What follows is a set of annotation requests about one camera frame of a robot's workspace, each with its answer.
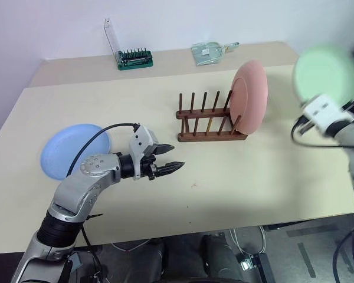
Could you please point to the dark rounded shape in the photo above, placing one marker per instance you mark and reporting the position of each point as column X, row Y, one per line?
column 138, row 262
column 219, row 259

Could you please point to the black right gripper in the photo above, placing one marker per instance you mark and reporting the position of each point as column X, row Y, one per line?
column 303, row 122

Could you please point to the clear plastic bag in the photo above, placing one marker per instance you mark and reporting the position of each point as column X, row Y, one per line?
column 206, row 54

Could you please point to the blue plate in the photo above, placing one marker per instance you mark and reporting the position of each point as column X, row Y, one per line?
column 65, row 153

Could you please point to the black table frame bar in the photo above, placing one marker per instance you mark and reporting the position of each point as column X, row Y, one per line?
column 306, row 225

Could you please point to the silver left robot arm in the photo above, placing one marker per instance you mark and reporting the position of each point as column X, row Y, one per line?
column 76, row 194

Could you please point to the black table leg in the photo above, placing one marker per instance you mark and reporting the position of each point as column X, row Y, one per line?
column 267, row 265

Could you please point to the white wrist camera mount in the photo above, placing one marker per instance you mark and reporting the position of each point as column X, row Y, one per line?
column 140, row 141
column 324, row 113

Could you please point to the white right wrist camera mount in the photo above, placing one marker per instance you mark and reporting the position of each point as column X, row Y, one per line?
column 324, row 113

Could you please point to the wooden dish rack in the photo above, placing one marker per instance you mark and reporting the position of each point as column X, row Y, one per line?
column 208, row 136

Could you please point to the green screwdriver bit set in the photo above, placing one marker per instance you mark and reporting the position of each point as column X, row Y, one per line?
column 135, row 60

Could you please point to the clear plastic case lid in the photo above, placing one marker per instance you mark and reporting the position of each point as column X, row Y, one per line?
column 112, row 38

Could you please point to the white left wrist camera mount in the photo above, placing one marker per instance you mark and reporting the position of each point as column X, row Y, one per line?
column 140, row 141

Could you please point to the green plate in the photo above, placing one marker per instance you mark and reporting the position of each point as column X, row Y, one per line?
column 324, row 70

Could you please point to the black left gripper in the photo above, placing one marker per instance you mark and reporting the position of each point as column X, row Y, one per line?
column 150, row 168

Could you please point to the pink plate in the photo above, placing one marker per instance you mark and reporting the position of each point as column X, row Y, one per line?
column 253, row 94

